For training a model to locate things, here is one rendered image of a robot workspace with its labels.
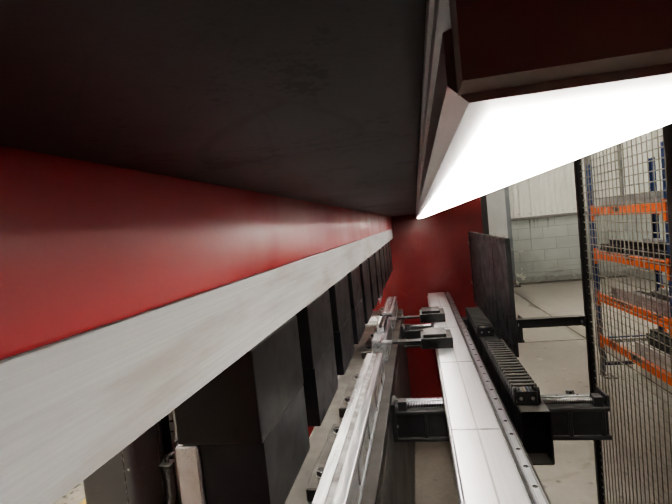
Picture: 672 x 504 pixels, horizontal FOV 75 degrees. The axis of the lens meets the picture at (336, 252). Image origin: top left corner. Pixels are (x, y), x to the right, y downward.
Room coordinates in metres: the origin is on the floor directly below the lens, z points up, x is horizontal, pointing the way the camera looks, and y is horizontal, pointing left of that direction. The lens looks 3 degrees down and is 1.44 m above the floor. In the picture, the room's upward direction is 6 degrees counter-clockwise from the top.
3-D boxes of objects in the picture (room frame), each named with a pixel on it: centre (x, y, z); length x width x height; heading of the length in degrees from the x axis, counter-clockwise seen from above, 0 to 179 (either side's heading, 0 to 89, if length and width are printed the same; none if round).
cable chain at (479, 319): (1.73, -0.54, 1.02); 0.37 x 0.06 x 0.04; 169
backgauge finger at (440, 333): (1.58, -0.26, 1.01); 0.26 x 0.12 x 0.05; 79
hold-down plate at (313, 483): (1.03, 0.06, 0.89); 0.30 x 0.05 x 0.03; 169
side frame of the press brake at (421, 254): (2.93, -0.53, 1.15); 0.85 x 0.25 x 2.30; 79
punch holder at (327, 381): (0.65, 0.07, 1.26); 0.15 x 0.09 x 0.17; 169
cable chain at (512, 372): (1.18, -0.43, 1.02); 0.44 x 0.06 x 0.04; 169
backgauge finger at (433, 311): (1.98, -0.33, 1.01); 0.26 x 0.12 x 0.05; 79
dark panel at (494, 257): (2.14, -0.73, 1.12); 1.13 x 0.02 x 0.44; 169
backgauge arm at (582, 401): (1.35, -0.45, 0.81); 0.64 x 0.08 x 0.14; 79
